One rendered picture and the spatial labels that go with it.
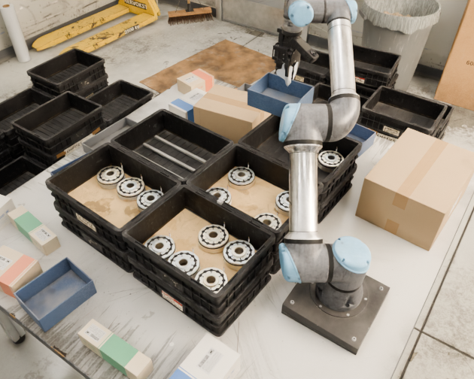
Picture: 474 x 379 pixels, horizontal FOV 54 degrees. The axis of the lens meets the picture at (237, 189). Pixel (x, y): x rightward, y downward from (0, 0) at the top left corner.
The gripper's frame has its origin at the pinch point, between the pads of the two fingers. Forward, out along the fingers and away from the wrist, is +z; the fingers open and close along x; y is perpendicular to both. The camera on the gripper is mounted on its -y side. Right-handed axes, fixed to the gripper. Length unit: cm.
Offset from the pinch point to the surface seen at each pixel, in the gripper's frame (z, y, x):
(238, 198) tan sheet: 32.2, -3.6, 35.8
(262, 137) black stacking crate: 26.4, 7.7, 3.0
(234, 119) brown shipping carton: 26.6, 26.2, -1.9
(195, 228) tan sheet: 34, -1, 57
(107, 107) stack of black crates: 72, 141, -25
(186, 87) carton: 34, 73, -23
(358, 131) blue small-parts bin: 35, -17, -43
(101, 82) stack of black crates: 63, 157, -35
